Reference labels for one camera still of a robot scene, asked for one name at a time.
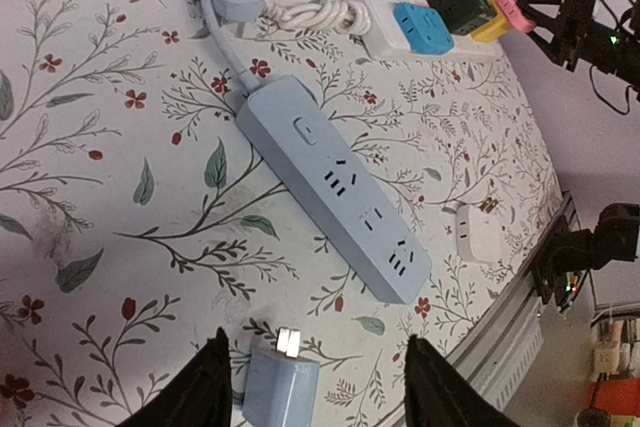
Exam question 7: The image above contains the yellow cube socket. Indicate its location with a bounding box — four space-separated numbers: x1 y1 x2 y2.
471 0 512 43

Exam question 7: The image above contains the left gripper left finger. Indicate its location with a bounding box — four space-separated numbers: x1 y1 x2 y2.
119 328 233 427

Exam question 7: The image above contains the pink plug adapter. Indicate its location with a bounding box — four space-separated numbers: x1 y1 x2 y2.
496 0 536 34

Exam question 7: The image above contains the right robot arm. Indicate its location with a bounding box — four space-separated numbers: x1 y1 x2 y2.
516 0 639 102

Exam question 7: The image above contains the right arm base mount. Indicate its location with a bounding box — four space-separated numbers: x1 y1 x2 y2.
530 203 639 311

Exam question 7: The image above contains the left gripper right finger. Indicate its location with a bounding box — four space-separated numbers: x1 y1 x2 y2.
404 336 517 427

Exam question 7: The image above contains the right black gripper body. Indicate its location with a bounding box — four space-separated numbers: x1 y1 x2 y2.
552 0 639 87

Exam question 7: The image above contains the dark green cube socket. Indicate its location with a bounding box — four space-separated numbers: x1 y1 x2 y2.
427 0 497 36

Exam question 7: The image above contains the cyan plug adapter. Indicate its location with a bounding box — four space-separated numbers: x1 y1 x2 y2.
394 2 454 56

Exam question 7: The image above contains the white coiled strip cable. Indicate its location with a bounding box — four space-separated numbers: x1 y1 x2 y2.
239 0 374 36

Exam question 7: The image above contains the light blue charger plug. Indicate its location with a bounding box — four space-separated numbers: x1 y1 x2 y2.
242 328 320 427

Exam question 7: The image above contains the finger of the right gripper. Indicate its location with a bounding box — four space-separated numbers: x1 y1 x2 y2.
516 0 573 22
529 30 565 65

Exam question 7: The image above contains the white long power strip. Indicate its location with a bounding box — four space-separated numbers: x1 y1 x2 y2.
348 0 504 62

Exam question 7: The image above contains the white plug adapter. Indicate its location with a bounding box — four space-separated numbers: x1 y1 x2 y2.
455 205 501 264

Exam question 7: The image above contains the light blue power strip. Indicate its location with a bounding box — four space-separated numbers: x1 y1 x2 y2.
236 75 431 305

